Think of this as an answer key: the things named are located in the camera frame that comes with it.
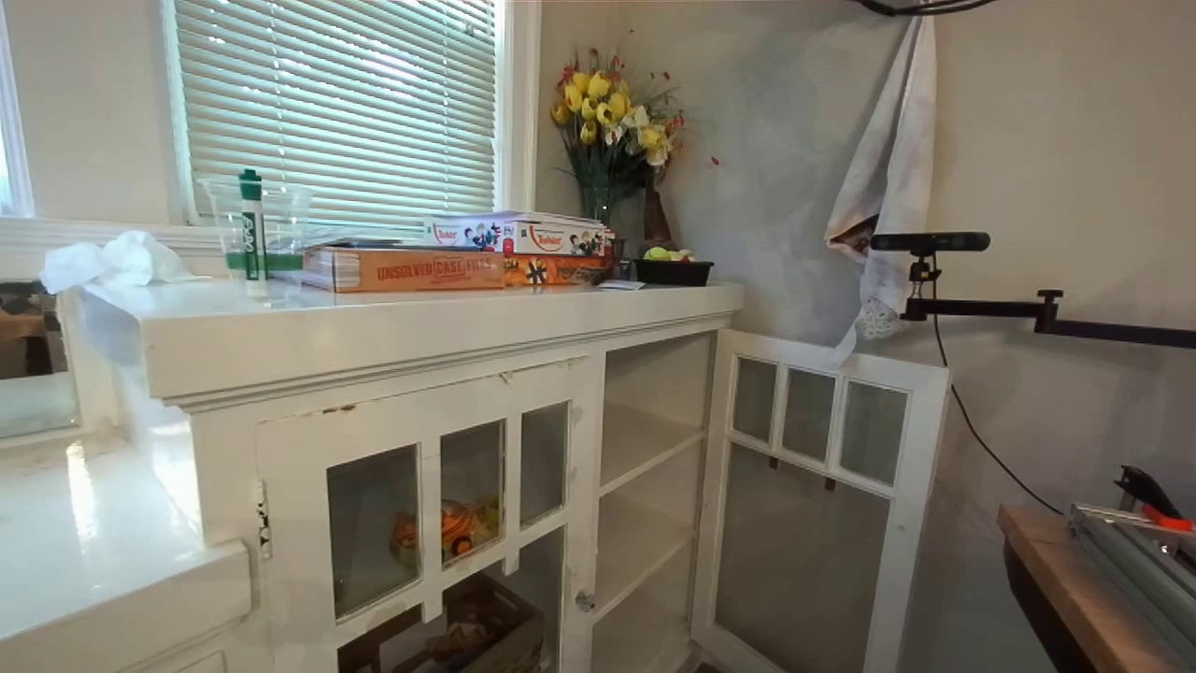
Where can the green and white bottle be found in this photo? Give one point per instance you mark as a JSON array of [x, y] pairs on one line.
[[261, 225]]

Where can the brown basket inside cabinet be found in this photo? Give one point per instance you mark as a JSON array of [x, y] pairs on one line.
[[484, 628]]

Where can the orange toy inside cabinet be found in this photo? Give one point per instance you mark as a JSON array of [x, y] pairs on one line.
[[462, 529]]

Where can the white towel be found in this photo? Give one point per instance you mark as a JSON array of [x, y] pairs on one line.
[[886, 186]]

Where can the wooden table with items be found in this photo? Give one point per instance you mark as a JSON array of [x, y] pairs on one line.
[[1106, 590]]

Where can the open white cabinet door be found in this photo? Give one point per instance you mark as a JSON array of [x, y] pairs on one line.
[[816, 489]]

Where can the orange board game box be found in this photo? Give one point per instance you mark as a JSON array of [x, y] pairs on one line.
[[359, 269]]

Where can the white glass-door cabinet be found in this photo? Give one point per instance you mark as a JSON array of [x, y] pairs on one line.
[[321, 416]]

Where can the yellow flower bouquet in vase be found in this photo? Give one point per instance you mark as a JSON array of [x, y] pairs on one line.
[[616, 142]]

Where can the white window blinds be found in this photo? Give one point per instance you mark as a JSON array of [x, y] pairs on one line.
[[377, 111]]

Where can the black bowl with fruit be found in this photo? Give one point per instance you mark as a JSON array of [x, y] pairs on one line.
[[670, 267]]

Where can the white Kinder game box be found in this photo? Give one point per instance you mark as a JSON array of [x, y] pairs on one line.
[[524, 233]]

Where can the crumpled white plastic bag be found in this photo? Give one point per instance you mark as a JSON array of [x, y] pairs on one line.
[[131, 259]]

